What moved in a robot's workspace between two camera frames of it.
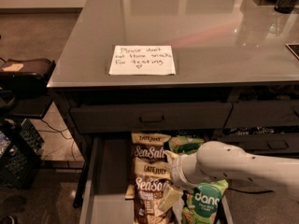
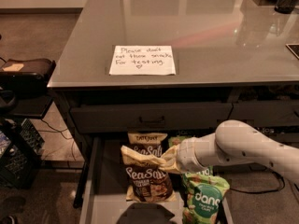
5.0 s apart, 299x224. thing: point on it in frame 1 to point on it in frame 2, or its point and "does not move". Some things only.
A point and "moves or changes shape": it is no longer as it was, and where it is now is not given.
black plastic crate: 20,147 does not move
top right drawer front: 263,113 does not move
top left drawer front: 163,118 does not move
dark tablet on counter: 293,48 does not move
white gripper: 177,172 to 186,155
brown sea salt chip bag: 150,177 moves or changes shape
